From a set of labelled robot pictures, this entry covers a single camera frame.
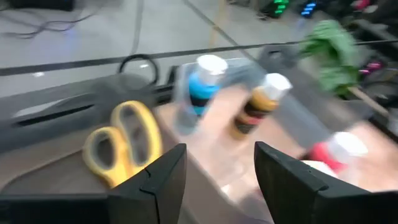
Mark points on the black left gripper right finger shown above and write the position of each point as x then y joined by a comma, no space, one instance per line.
295,199

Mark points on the blue paint bottle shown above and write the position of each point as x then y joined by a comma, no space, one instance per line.
203,90

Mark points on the potted green striped plant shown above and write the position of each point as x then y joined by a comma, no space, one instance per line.
332,53

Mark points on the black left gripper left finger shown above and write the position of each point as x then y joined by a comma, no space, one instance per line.
149,199

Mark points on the yellow paint bottle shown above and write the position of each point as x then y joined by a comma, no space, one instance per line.
258,105

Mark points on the red paint bottle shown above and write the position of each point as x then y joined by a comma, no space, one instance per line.
329,152

